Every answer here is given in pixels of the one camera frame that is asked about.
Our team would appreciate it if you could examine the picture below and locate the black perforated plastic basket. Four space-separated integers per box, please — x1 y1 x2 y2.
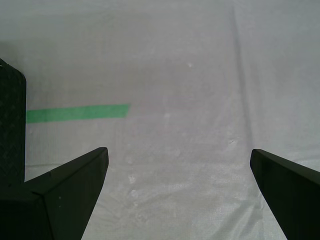
0 58 27 194

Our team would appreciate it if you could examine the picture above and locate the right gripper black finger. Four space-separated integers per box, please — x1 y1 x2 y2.
0 146 109 240
250 148 320 240

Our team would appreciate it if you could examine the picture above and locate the green tape strip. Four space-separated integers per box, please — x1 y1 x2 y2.
25 103 131 124

